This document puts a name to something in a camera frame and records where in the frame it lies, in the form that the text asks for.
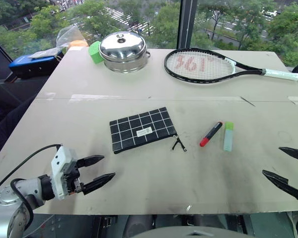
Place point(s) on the green capped highlighter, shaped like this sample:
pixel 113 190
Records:
pixel 228 138

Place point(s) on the black and white tennis racket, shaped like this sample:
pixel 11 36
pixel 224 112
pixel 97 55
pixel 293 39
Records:
pixel 278 72

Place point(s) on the stainless steel pot lid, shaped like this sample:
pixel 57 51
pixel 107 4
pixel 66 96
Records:
pixel 121 47

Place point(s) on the black grid zipper pouch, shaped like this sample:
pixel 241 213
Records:
pixel 139 129

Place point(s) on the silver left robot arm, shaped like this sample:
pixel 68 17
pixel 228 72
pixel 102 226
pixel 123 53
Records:
pixel 7 198

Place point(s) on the blue case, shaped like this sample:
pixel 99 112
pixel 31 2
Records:
pixel 27 65

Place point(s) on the orange object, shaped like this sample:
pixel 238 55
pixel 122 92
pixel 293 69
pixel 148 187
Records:
pixel 77 43

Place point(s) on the clear plastic bag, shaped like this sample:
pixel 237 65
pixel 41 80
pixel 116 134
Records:
pixel 67 36

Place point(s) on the red and black marker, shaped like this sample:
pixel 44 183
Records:
pixel 211 134

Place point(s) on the grey pouch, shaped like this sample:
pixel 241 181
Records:
pixel 44 53

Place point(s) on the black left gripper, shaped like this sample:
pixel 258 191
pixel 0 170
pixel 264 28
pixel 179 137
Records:
pixel 73 179

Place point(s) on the green foam block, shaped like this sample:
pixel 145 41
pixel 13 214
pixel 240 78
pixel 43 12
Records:
pixel 94 52

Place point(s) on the dark window frame post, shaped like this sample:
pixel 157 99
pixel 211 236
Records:
pixel 186 22

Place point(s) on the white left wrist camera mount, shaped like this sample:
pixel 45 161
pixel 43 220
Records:
pixel 60 168

